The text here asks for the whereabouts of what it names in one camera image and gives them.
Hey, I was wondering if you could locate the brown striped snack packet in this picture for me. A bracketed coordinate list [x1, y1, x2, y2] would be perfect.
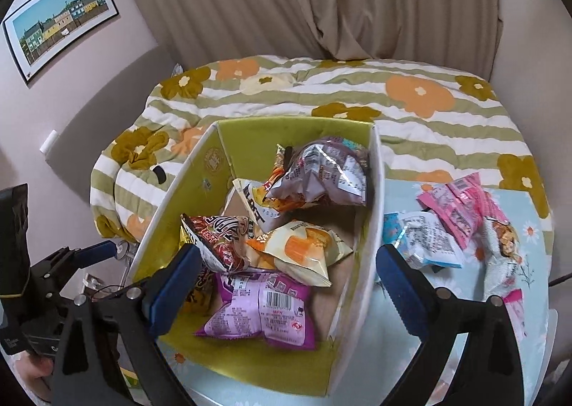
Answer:
[181, 213, 253, 275]

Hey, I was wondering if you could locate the green cardboard box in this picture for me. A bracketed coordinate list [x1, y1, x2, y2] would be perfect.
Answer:
[127, 117, 385, 398]

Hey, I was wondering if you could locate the pale yellow chips packet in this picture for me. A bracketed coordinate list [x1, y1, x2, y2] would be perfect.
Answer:
[246, 219, 354, 288]

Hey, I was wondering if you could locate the orange sticks snack packet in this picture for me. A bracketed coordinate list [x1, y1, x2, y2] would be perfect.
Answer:
[232, 143, 296, 232]

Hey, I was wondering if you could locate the yellow snack packet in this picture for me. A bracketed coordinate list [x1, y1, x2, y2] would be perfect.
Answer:
[179, 225, 199, 255]

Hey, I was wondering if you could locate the light blue snack packet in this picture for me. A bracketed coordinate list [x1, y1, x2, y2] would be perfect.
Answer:
[382, 211, 465, 273]

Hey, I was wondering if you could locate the dark purple snack packet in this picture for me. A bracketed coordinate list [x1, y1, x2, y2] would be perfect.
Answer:
[261, 135, 371, 210]

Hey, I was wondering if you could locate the floral striped blanket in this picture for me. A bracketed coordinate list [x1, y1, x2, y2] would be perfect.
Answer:
[89, 54, 550, 246]

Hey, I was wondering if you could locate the grey headboard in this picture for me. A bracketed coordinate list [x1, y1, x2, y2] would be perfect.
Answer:
[0, 44, 179, 250]

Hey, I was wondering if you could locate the person's left hand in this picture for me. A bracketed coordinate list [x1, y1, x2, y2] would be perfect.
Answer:
[15, 355, 56, 393]

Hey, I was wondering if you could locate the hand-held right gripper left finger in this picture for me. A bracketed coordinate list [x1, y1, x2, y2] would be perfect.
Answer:
[50, 243, 204, 406]

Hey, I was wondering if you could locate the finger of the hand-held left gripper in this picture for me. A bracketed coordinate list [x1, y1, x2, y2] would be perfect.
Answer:
[30, 240, 118, 295]

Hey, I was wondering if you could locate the light purple snack packet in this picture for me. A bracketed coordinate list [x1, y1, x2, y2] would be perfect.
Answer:
[195, 269, 318, 351]

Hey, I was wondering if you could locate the white wall socket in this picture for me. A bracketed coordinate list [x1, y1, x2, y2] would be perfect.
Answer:
[39, 130, 59, 154]

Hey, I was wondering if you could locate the framed wall poster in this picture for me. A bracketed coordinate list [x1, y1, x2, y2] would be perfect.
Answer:
[2, 0, 119, 87]

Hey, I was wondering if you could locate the white pink snack packet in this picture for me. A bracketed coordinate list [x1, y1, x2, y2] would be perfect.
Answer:
[480, 216, 534, 299]

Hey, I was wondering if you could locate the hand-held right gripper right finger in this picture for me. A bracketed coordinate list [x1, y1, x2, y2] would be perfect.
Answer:
[375, 244, 523, 406]

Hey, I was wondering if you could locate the magenta snack packet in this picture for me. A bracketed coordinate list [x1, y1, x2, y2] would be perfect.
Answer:
[503, 287, 526, 344]

